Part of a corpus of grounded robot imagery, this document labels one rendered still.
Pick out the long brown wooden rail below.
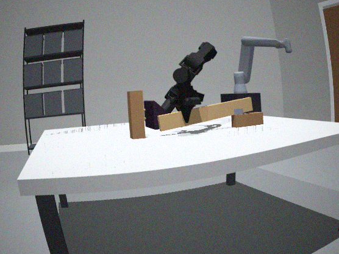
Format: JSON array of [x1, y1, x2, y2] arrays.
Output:
[[157, 97, 253, 132]]

